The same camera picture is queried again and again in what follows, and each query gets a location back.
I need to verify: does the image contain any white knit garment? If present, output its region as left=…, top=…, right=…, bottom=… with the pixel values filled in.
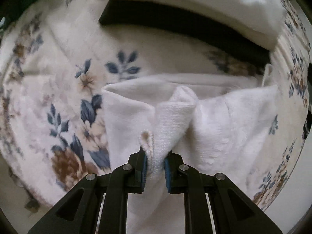
left=102, top=74, right=278, bottom=233

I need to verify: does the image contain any floral bed blanket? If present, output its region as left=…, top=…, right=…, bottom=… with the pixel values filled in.
left=1, top=0, right=311, bottom=209

